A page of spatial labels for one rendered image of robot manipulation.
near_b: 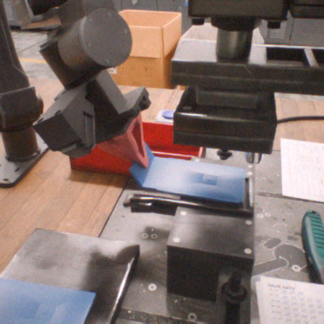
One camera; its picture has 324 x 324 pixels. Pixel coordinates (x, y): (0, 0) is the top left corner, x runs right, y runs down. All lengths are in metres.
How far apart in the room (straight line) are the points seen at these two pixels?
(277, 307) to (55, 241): 0.30
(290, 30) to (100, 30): 4.63
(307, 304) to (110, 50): 0.34
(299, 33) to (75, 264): 4.64
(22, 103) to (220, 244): 0.43
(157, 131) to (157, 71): 2.04
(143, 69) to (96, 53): 2.43
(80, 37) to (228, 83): 0.15
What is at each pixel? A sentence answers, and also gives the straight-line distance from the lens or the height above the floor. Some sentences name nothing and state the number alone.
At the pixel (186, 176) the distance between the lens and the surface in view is 0.52.
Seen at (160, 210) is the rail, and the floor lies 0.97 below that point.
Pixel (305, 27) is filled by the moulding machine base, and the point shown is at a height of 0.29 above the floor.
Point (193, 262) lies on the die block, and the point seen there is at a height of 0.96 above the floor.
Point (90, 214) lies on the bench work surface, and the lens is 0.62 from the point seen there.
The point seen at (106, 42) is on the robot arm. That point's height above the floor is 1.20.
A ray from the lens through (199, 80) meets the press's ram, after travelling 0.39.
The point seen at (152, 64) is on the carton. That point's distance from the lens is 2.78.
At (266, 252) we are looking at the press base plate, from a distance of 0.57.
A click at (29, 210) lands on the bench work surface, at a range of 0.65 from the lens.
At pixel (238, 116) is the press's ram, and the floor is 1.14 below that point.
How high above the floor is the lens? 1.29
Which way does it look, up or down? 32 degrees down
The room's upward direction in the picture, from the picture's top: straight up
